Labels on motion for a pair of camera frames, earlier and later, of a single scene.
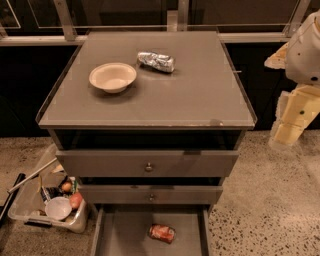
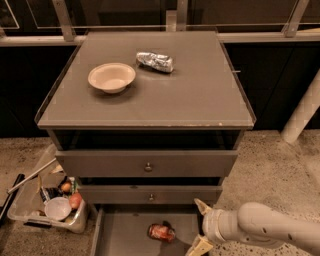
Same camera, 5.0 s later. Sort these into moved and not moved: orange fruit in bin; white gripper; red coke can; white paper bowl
Moved: white gripper
Not moved: red coke can; orange fruit in bin; white paper bowl
